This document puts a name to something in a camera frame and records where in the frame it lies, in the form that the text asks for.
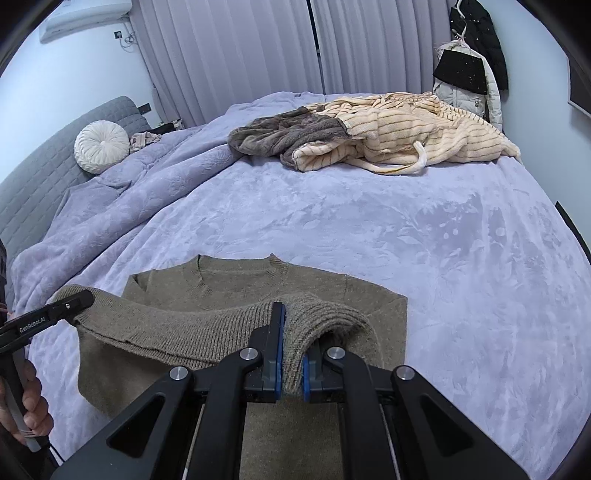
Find black hanging coat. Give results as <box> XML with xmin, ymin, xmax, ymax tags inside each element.
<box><xmin>450</xmin><ymin>0</ymin><xmax>509</xmax><ymax>91</ymax></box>

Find olive brown knit sweater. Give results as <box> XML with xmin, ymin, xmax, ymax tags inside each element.
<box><xmin>48</xmin><ymin>253</ymin><xmax>409</xmax><ymax>480</ymax></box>

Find lavender plush bed blanket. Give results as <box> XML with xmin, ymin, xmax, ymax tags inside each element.
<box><xmin>7</xmin><ymin>92</ymin><xmax>590</xmax><ymax>479</ymax></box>

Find person's left hand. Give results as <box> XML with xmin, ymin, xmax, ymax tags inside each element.
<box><xmin>1</xmin><ymin>360</ymin><xmax>54</xmax><ymax>445</ymax></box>

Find grey-brown fuzzy garment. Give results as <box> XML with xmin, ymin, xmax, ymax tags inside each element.
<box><xmin>228</xmin><ymin>107</ymin><xmax>352</xmax><ymax>171</ymax></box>

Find white puffer jacket black panel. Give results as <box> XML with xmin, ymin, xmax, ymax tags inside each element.
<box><xmin>432</xmin><ymin>40</ymin><xmax>503</xmax><ymax>130</ymax></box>

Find beige patterned cloth by pillow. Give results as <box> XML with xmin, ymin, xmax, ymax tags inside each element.
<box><xmin>129</xmin><ymin>131</ymin><xmax>161</xmax><ymax>153</ymax></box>

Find dark wall-mounted screen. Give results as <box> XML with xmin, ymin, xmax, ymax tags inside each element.
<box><xmin>568</xmin><ymin>55</ymin><xmax>591</xmax><ymax>117</ymax></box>

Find round white pleated cushion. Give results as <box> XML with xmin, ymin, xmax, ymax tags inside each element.
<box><xmin>74</xmin><ymin>120</ymin><xmax>130</xmax><ymax>175</ymax></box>

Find white air conditioner unit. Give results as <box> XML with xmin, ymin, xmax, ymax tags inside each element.
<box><xmin>39</xmin><ymin>0</ymin><xmax>132</xmax><ymax>43</ymax></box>

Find grey quilted headboard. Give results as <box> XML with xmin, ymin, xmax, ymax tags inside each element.
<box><xmin>0</xmin><ymin>96</ymin><xmax>150</xmax><ymax>260</ymax></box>

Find light purple curtains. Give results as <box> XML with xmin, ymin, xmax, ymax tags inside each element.
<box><xmin>129</xmin><ymin>0</ymin><xmax>451</xmax><ymax>126</ymax></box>

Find cream striped knit garment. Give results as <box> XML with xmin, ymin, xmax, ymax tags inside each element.
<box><xmin>281</xmin><ymin>92</ymin><xmax>521</xmax><ymax>175</ymax></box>

